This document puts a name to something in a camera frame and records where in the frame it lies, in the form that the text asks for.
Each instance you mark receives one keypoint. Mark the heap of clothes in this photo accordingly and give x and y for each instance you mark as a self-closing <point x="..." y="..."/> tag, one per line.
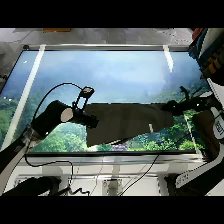
<point x="210" y="53"/>

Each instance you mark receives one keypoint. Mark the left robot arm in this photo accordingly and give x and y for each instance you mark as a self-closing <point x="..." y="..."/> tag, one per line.
<point x="50" y="116"/>

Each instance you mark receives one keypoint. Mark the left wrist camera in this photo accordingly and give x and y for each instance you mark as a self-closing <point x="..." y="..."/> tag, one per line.
<point x="87" y="91"/>

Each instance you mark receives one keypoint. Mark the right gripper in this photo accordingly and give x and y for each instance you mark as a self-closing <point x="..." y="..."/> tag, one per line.
<point x="171" y="108"/>

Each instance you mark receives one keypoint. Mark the dark grey striped garment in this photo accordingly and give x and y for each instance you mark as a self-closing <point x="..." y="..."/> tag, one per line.
<point x="126" y="123"/>

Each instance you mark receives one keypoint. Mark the silver frame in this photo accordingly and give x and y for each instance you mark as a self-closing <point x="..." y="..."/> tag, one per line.
<point x="113" y="160"/>

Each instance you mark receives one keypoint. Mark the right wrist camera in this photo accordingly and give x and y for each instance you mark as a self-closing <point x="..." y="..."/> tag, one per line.
<point x="184" y="91"/>

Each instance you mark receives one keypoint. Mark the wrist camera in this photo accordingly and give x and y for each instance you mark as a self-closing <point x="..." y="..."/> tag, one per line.
<point x="184" y="91"/>
<point x="87" y="91"/>

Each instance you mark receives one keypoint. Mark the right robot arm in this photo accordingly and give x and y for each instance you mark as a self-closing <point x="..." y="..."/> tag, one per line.
<point x="210" y="133"/>

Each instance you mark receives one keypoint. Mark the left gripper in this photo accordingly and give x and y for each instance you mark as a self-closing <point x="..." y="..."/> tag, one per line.
<point x="89" y="120"/>

